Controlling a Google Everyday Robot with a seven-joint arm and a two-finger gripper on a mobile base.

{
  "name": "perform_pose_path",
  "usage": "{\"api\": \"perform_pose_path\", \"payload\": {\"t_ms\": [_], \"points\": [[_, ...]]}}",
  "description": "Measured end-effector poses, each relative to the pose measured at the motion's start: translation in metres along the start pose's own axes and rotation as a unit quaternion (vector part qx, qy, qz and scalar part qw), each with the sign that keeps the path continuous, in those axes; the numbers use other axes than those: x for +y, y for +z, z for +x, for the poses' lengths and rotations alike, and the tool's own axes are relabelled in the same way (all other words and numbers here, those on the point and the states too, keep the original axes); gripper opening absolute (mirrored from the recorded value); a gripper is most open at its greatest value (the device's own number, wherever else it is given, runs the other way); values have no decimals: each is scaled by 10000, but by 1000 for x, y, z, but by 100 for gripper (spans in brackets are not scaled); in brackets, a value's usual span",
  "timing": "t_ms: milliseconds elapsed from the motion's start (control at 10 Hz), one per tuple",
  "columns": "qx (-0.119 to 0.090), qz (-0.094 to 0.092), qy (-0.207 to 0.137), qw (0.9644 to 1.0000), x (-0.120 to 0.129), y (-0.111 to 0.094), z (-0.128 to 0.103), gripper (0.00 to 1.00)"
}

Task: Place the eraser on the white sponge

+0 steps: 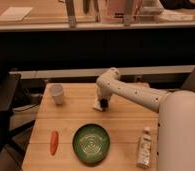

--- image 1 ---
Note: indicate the white paper sheet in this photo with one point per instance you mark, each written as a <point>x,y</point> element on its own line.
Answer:
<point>15,14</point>

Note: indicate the white sponge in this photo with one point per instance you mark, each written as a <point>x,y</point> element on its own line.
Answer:
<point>97,105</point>

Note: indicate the white paper cup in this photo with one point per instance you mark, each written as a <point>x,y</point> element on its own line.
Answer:
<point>57,94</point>

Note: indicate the black chair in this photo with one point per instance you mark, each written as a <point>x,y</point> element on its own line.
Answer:
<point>8,88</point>

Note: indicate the green round plate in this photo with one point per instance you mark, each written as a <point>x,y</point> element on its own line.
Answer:
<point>91,143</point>

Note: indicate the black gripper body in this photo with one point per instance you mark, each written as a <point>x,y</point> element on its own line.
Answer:
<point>104,103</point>

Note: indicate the white plastic bottle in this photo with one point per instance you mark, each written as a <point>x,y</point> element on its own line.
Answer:
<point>144,149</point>

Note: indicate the orange carrot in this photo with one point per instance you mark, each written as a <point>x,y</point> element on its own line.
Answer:
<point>54,142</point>

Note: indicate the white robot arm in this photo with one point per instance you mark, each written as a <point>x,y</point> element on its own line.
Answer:
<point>176,130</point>

